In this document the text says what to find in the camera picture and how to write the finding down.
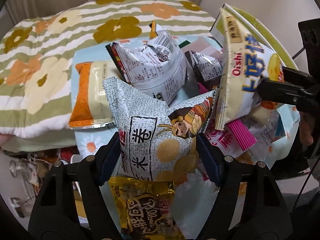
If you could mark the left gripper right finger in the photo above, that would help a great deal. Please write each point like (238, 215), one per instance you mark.
(249, 204)

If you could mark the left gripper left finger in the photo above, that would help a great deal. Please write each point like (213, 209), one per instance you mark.
(54, 214)

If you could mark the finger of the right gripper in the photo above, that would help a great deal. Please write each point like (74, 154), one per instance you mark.
(296, 77)
(298, 91)

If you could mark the Oishi white yellow snack bag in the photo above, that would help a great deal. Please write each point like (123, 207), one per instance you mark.
(246, 62)

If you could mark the grey rice roll snack bag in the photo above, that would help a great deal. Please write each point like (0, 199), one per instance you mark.
(157, 142)

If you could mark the white blue snack bag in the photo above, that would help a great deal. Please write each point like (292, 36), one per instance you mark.
(270, 127)

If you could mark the person's right hand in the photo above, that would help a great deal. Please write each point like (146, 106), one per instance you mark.
(306, 126)

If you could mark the pink Lonio snack bag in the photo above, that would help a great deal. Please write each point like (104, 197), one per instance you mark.
(234, 140)

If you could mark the dark purple snack bag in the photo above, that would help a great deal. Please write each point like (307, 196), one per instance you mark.
(205, 68)

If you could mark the green cardboard storage box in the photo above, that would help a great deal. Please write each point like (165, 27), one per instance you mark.
(258, 29)

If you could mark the pale pink flat packet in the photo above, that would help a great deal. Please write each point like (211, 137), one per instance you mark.
(201, 45)

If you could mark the gold Pillows snack bag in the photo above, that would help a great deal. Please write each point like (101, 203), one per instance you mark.
(144, 208)

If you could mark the pink pillow under quilt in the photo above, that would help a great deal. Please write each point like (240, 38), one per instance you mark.
(4, 138)

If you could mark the orange cream snack bag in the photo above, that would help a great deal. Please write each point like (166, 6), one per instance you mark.
(91, 109)

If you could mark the grey white chips bag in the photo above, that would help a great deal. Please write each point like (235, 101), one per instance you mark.
(158, 68)

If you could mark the floral striped green quilt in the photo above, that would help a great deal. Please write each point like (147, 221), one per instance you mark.
(37, 54)

